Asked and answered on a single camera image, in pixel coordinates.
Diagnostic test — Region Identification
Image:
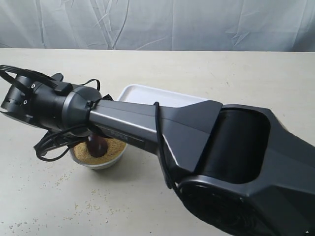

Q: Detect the white ceramic bowl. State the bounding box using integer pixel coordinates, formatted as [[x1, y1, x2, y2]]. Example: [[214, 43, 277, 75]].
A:
[[69, 144, 128, 170]]

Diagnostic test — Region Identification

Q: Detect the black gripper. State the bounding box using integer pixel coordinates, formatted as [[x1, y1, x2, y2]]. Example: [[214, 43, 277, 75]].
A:
[[1, 75, 64, 128]]

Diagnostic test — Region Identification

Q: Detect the dark brown wooden spoon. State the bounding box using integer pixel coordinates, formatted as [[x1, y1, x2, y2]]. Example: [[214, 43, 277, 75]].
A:
[[85, 134, 108, 158]]

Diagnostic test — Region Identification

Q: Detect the white wrinkled backdrop curtain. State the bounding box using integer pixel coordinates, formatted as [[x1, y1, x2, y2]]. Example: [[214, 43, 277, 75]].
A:
[[0, 0, 315, 52]]

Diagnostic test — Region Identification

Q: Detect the brown granular powder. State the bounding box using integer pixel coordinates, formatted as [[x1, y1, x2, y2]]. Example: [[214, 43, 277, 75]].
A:
[[73, 138, 126, 165]]

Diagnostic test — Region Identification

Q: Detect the white rectangular plastic tray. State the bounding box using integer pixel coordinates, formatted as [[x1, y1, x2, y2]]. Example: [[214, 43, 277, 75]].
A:
[[117, 84, 207, 107]]

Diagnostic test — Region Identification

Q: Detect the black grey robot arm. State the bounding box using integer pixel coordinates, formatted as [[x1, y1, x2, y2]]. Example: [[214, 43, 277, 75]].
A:
[[0, 70, 315, 236]]

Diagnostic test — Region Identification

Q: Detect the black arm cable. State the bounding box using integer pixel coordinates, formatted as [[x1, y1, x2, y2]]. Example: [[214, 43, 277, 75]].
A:
[[0, 64, 180, 195]]

